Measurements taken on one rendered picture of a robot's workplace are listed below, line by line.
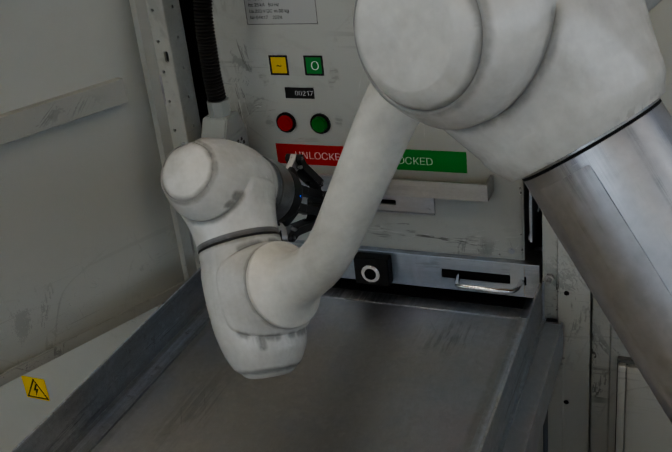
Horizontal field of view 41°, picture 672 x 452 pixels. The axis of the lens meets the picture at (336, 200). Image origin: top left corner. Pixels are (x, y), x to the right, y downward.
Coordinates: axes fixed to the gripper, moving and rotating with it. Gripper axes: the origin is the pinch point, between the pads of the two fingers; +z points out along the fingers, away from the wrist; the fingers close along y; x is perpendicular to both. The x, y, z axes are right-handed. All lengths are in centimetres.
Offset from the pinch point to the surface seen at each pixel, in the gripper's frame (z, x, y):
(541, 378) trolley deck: -1.0, 35.5, 21.8
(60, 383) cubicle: 23, -65, 39
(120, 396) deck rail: -17.5, -21.7, 31.0
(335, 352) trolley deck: -1.6, 4.8, 22.2
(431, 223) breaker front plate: 8.8, 15.0, 1.1
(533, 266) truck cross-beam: 10.5, 31.2, 6.3
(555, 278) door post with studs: 8.2, 35.0, 7.8
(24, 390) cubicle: 25, -75, 43
